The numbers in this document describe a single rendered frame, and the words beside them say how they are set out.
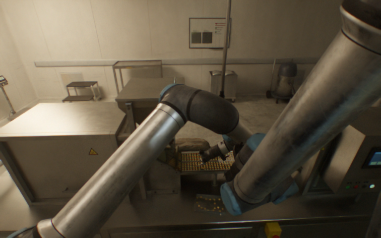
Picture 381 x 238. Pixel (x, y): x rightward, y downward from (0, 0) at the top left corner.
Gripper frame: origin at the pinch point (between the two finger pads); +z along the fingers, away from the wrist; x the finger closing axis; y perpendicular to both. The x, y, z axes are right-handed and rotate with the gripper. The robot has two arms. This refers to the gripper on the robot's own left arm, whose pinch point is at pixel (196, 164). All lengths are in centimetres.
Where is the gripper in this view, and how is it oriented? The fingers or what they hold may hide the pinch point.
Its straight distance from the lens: 139.2
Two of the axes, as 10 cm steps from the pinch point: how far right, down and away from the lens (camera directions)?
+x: 0.5, 4.8, -8.8
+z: -8.5, 4.8, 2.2
